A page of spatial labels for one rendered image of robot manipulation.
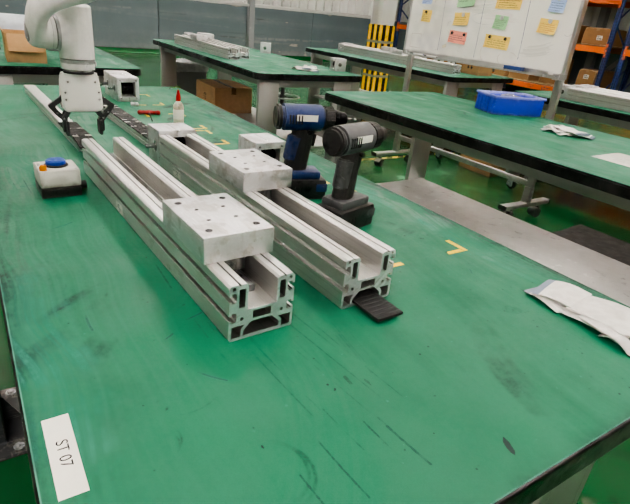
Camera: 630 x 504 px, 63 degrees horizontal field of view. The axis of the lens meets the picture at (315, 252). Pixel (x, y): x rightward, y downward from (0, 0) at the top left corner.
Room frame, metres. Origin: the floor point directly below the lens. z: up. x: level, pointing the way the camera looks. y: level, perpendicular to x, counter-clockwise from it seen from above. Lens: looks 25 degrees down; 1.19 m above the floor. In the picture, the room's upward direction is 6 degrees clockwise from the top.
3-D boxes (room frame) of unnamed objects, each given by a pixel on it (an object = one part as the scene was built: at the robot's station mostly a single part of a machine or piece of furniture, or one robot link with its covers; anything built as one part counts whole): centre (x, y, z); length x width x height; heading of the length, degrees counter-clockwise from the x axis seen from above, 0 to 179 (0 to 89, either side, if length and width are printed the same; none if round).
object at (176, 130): (1.38, 0.43, 0.83); 0.12 x 0.09 x 0.10; 127
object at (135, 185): (0.92, 0.31, 0.82); 0.80 x 0.10 x 0.09; 37
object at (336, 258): (1.03, 0.15, 0.82); 0.80 x 0.10 x 0.09; 37
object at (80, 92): (1.39, 0.66, 0.95); 0.10 x 0.07 x 0.11; 127
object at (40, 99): (1.78, 0.96, 0.79); 0.96 x 0.04 x 0.03; 37
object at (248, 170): (1.03, 0.15, 0.87); 0.16 x 0.11 x 0.07; 37
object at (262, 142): (1.36, 0.18, 0.83); 0.11 x 0.10 x 0.10; 126
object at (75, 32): (1.39, 0.67, 1.09); 0.09 x 0.08 x 0.13; 130
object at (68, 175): (1.07, 0.57, 0.81); 0.10 x 0.08 x 0.06; 127
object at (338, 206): (1.06, -0.07, 0.89); 0.20 x 0.08 x 0.22; 141
